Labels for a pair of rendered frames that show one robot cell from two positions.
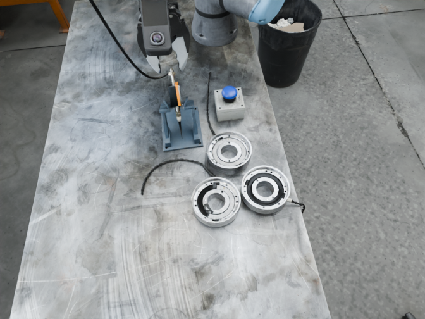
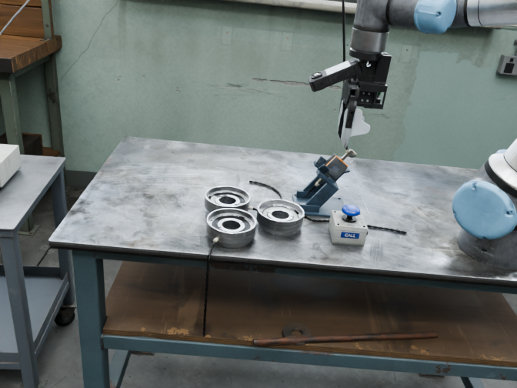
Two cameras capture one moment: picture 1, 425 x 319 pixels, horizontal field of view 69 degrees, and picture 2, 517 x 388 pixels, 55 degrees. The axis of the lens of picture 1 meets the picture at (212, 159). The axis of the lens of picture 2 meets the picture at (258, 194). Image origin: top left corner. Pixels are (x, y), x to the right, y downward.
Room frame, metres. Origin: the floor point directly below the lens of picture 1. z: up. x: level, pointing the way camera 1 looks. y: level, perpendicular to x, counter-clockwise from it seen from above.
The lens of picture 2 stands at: (0.36, -1.01, 1.36)
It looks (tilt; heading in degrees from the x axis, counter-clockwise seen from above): 27 degrees down; 91
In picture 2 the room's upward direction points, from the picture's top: 6 degrees clockwise
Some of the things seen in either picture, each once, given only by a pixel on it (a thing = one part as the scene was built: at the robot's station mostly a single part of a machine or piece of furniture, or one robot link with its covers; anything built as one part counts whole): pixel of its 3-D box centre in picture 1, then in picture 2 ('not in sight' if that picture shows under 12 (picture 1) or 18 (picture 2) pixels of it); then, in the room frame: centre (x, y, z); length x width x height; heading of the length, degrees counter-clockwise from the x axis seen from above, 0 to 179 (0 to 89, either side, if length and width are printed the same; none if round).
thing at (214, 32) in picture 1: (214, 17); (498, 230); (0.88, -0.03, 0.85); 0.15 x 0.15 x 0.10
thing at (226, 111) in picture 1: (229, 102); (349, 227); (0.55, -0.05, 0.82); 0.08 x 0.07 x 0.05; 3
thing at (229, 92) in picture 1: (229, 97); (349, 217); (0.54, -0.05, 0.85); 0.04 x 0.04 x 0.05
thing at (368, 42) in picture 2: not in sight; (368, 41); (0.53, 0.08, 1.20); 0.08 x 0.08 x 0.05
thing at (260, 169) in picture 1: (264, 190); (231, 228); (0.29, -0.11, 0.82); 0.10 x 0.10 x 0.04
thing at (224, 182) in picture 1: (215, 202); (227, 203); (0.27, 0.00, 0.82); 0.10 x 0.10 x 0.04
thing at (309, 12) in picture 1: (283, 45); not in sight; (1.50, -0.46, 0.21); 0.34 x 0.34 x 0.43
